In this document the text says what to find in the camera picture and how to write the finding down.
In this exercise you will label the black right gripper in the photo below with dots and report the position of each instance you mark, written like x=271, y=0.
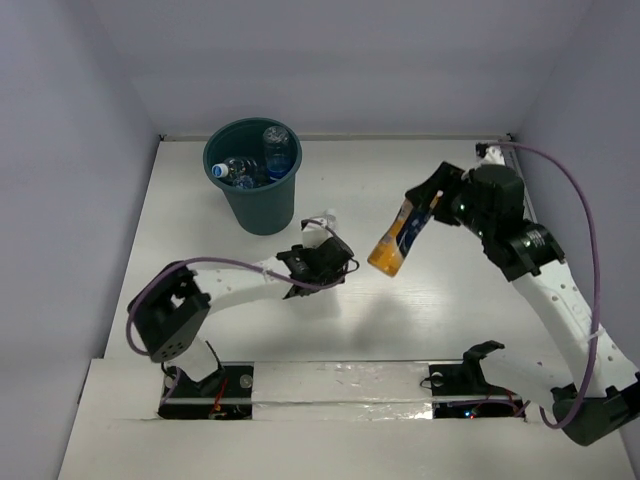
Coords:
x=448, y=178

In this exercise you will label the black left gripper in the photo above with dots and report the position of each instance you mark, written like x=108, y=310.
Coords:
x=333, y=255

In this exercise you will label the orange label drink bottle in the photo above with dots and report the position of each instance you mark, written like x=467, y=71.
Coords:
x=392, y=249

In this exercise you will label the clear bottle blue-white cap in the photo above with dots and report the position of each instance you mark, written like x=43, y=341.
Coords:
x=233, y=167

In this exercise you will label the blue label water bottle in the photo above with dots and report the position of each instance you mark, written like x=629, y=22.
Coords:
x=276, y=145

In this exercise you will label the upright-lying clear ribbed bottle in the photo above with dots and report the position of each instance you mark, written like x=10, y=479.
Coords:
x=324, y=224

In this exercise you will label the blue cap water bottle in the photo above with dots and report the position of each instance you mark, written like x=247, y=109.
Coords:
x=246, y=182

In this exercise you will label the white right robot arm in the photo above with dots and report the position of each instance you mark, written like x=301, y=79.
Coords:
x=598, y=391

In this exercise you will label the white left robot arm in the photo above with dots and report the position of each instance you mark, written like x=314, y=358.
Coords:
x=165, y=317

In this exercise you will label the dark green plastic bin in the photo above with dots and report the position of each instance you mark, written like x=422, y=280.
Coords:
x=262, y=210

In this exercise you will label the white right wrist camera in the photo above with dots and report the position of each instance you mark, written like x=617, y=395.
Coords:
x=489, y=157

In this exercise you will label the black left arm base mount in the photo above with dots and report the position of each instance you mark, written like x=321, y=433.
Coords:
x=226, y=394

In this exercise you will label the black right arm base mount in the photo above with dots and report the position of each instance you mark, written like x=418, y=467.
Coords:
x=460, y=390

